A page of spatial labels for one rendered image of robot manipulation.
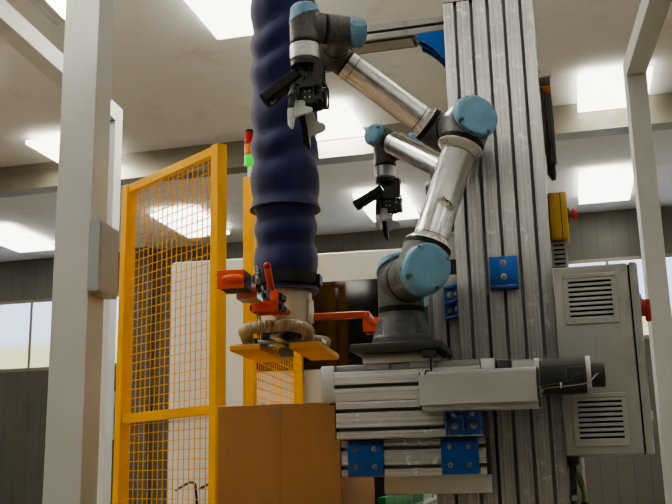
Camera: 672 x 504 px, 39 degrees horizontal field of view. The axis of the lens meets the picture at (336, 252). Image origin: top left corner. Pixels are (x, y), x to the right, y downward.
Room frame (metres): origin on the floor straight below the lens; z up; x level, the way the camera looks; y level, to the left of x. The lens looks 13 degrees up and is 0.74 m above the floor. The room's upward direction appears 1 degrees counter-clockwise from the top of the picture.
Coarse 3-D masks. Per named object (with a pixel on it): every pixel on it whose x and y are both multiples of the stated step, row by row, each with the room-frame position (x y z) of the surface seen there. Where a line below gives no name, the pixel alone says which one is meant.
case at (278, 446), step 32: (224, 416) 3.03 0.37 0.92; (256, 416) 3.01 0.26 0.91; (288, 416) 2.99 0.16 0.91; (320, 416) 2.97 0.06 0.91; (224, 448) 3.03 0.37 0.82; (256, 448) 3.01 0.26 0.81; (288, 448) 2.99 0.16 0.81; (320, 448) 2.97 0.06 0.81; (224, 480) 3.03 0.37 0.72; (256, 480) 3.01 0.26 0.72; (288, 480) 2.99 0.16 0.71; (320, 480) 2.97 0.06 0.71; (352, 480) 3.12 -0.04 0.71
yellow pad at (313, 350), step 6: (294, 342) 2.88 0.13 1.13; (300, 342) 2.88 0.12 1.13; (306, 342) 2.87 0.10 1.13; (312, 342) 2.87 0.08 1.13; (318, 342) 2.87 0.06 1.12; (294, 348) 2.88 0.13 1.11; (300, 348) 2.88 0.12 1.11; (306, 348) 2.88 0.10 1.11; (312, 348) 2.89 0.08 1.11; (318, 348) 2.89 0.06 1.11; (324, 348) 2.93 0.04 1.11; (300, 354) 3.04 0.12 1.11; (306, 354) 3.03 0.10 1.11; (312, 354) 3.04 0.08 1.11; (318, 354) 3.04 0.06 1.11; (324, 354) 3.05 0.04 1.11; (330, 354) 3.05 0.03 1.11; (336, 354) 3.15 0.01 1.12; (312, 360) 3.21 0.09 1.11
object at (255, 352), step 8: (240, 344) 2.93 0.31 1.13; (248, 344) 2.91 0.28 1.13; (256, 344) 2.90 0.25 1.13; (240, 352) 2.94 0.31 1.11; (248, 352) 2.95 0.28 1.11; (256, 352) 2.95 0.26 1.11; (264, 352) 2.96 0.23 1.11; (272, 352) 3.05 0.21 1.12; (256, 360) 3.17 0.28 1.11; (264, 360) 3.18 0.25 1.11; (272, 360) 3.18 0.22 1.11; (280, 360) 3.19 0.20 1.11
